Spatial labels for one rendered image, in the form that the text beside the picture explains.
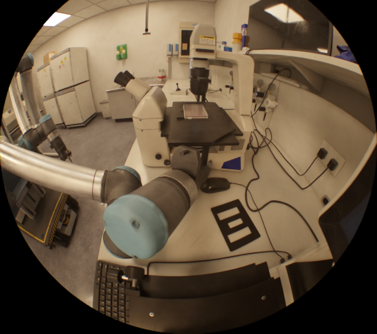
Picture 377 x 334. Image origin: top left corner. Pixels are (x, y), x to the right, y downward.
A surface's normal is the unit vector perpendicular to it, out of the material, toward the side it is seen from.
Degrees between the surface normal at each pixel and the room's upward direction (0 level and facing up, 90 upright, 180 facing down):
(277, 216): 0
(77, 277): 0
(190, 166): 65
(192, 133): 0
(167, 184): 26
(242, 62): 90
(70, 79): 90
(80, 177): 33
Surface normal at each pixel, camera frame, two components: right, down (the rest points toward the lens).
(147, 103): 0.07, 0.40
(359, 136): -1.00, 0.02
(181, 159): -0.36, 0.13
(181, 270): 0.02, -0.82
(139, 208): 0.36, -0.88
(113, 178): 0.44, -0.70
